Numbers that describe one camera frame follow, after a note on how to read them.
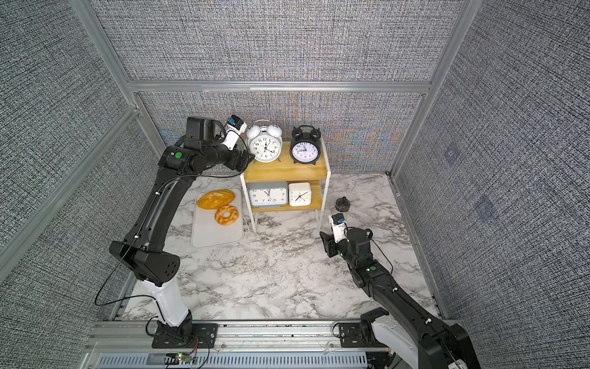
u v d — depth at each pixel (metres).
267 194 0.84
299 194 0.84
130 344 0.74
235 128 0.63
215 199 1.03
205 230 0.98
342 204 0.95
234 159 0.65
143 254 0.45
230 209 1.03
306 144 0.73
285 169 0.80
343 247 0.73
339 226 0.70
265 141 0.73
